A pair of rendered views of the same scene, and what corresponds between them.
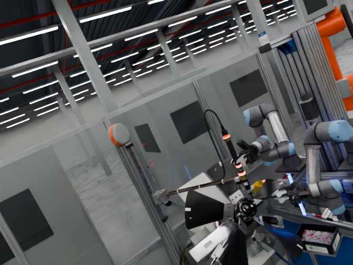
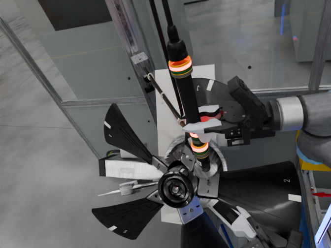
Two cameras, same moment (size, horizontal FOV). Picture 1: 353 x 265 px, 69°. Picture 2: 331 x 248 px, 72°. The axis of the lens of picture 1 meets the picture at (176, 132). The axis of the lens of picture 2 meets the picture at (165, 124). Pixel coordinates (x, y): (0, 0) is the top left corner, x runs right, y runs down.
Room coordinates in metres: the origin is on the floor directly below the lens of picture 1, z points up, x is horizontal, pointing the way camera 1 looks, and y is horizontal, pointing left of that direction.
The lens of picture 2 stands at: (1.20, -0.54, 1.84)
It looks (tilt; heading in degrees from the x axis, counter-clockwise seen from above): 41 degrees down; 54
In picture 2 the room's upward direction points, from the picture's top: 20 degrees counter-clockwise
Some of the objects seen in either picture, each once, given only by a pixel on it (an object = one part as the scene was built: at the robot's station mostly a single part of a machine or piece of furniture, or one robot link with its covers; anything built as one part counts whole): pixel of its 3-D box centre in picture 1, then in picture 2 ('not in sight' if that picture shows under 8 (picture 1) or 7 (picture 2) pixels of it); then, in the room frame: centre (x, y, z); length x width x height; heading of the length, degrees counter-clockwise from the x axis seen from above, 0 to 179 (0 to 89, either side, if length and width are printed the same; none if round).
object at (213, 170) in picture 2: (244, 183); (201, 157); (1.49, -0.25, 1.32); 0.09 x 0.07 x 0.10; 61
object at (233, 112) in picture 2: (248, 154); (248, 121); (1.56, -0.35, 1.44); 0.12 x 0.08 x 0.09; 126
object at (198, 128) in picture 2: (242, 162); (203, 133); (1.47, -0.28, 1.45); 0.09 x 0.03 x 0.06; 135
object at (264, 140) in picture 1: (261, 143); (324, 110); (1.65, -0.48, 1.45); 0.11 x 0.08 x 0.09; 126
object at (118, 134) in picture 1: (118, 134); not in sight; (1.83, 0.38, 1.88); 0.17 x 0.15 x 0.16; 116
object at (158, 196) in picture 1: (160, 196); (141, 63); (1.78, 0.29, 1.36); 0.10 x 0.07 x 0.08; 61
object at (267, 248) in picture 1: (267, 243); (210, 219); (1.47, -0.23, 0.91); 0.12 x 0.08 x 0.12; 26
